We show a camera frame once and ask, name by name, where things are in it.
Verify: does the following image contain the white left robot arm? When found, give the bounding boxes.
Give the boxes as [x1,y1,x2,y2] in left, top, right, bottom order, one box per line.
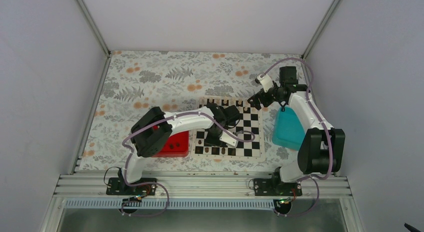
[119,103,243,194]

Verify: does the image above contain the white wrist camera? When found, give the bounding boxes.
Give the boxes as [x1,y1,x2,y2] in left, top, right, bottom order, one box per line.
[219,129,239,148]
[255,74,274,93]

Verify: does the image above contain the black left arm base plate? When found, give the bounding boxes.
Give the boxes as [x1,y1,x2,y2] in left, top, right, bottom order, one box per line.
[105,177,157,196]

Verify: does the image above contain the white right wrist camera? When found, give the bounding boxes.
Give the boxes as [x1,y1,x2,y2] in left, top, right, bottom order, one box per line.
[255,74,274,93]

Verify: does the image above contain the teal plastic tray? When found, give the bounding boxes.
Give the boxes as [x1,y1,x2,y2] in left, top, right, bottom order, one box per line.
[271,107,305,150]

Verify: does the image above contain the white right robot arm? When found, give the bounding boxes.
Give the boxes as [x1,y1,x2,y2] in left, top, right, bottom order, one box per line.
[248,66,346,195]

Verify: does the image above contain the black and white chessboard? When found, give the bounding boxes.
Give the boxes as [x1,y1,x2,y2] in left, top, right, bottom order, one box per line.
[190,111,266,162]

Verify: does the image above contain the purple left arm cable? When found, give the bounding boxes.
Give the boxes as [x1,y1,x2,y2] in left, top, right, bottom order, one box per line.
[121,111,256,218]

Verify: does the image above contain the light wooden chess pieces row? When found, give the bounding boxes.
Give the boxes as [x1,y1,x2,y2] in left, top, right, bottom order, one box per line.
[197,96,260,114]

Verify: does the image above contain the floral patterned table mat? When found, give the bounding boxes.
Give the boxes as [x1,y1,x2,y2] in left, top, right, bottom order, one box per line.
[79,51,310,171]

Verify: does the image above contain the aluminium mounting rail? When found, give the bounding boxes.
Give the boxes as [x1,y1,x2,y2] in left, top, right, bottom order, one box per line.
[53,173,352,210]

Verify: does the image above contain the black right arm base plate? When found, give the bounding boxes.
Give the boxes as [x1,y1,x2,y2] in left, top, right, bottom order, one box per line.
[248,178,303,196]

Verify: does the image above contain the red plastic tray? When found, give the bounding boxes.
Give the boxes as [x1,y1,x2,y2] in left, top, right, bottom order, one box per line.
[153,131,189,157]

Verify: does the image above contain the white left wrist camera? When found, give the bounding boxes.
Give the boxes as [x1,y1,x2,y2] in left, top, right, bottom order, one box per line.
[219,129,239,148]

